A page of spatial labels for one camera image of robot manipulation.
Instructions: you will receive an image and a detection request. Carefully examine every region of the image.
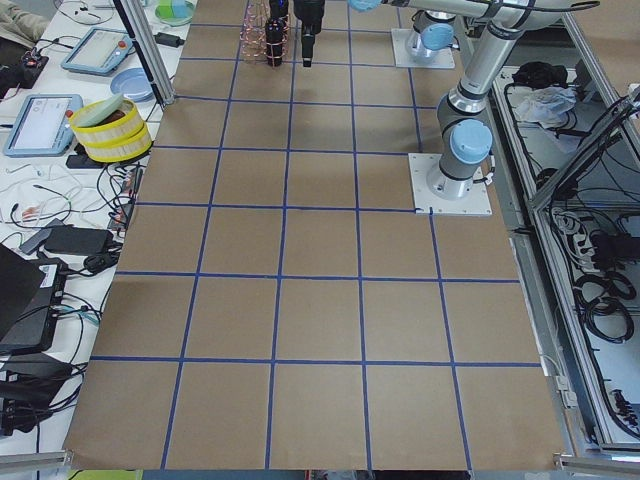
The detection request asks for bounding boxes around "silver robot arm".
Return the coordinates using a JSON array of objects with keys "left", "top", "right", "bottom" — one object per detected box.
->
[
  {"left": 391, "top": 10, "right": 456, "bottom": 70},
  {"left": 388, "top": 1, "right": 599, "bottom": 216}
]

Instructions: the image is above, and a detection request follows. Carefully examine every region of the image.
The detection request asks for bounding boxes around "copper wire wine basket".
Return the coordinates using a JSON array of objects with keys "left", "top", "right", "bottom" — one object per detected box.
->
[{"left": 240, "top": 1, "right": 289, "bottom": 66}]

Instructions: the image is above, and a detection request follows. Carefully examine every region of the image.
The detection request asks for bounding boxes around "teach pendant tablet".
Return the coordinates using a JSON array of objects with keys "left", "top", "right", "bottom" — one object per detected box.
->
[
  {"left": 61, "top": 27, "right": 133, "bottom": 76},
  {"left": 3, "top": 94, "right": 84, "bottom": 158}
]

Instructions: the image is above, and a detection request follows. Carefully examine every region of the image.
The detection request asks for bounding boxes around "green bowl with blocks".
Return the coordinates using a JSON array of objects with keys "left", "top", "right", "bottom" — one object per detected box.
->
[{"left": 154, "top": 0, "right": 195, "bottom": 27}]

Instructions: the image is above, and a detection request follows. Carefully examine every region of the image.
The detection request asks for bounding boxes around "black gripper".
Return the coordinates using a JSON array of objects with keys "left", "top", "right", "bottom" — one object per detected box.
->
[{"left": 294, "top": 0, "right": 325, "bottom": 68}]

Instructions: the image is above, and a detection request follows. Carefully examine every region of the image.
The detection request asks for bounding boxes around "yellow round containers stack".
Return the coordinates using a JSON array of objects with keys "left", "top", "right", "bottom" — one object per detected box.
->
[{"left": 69, "top": 98, "right": 152, "bottom": 163}]

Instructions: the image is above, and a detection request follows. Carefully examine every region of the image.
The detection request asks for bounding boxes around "aluminium frame post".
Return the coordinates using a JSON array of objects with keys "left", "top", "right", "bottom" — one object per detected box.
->
[{"left": 113, "top": 0, "right": 175, "bottom": 109}]

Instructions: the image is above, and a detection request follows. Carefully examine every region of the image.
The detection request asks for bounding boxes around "black power adapter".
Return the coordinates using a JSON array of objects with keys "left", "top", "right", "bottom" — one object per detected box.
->
[{"left": 154, "top": 32, "right": 185, "bottom": 48}]

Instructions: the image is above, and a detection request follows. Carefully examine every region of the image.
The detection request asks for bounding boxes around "dark glass wine bottle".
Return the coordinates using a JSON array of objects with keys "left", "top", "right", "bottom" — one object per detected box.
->
[{"left": 269, "top": 0, "right": 289, "bottom": 30}]

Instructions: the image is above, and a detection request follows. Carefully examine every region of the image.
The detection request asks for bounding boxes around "light green plate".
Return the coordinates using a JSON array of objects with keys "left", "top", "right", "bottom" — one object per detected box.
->
[{"left": 70, "top": 94, "right": 124, "bottom": 128}]

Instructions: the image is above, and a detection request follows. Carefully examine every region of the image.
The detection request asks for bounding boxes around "blue plate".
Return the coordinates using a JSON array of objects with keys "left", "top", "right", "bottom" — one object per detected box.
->
[{"left": 110, "top": 67, "right": 154, "bottom": 102}]

